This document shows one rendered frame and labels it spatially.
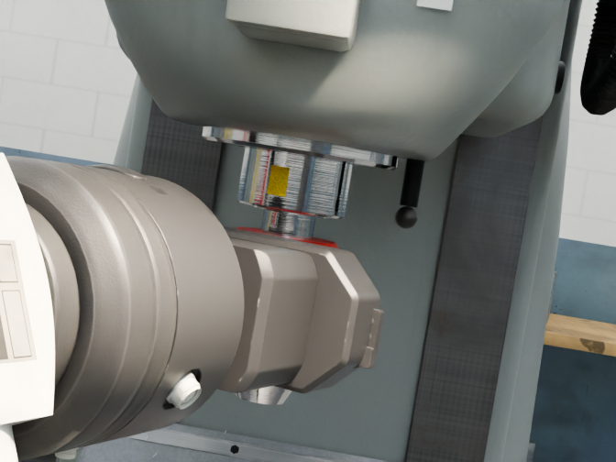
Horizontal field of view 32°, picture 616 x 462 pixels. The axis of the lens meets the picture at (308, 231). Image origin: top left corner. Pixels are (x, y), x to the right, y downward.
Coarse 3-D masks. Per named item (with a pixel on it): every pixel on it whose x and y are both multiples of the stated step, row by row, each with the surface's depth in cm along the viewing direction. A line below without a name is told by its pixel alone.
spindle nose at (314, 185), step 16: (256, 160) 45; (272, 160) 45; (288, 160) 44; (304, 160) 44; (320, 160) 45; (240, 176) 46; (256, 176) 45; (304, 176) 44; (320, 176) 45; (336, 176) 45; (240, 192) 46; (256, 192) 45; (288, 192) 44; (304, 192) 44; (320, 192) 45; (336, 192) 45; (272, 208) 45; (288, 208) 44; (304, 208) 45; (320, 208) 45; (336, 208) 45
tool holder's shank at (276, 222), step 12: (264, 216) 46; (276, 216) 46; (288, 216) 46; (300, 216) 46; (312, 216) 46; (264, 228) 46; (276, 228) 46; (288, 228) 46; (300, 228) 46; (312, 228) 46
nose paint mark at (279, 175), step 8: (272, 168) 45; (280, 168) 44; (288, 168) 44; (272, 176) 45; (280, 176) 44; (288, 176) 44; (272, 184) 45; (280, 184) 44; (272, 192) 45; (280, 192) 44
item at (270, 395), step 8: (240, 392) 46; (248, 392) 46; (256, 392) 46; (264, 392) 46; (272, 392) 46; (280, 392) 46; (288, 392) 47; (248, 400) 46; (256, 400) 46; (264, 400) 46; (272, 400) 46; (280, 400) 46
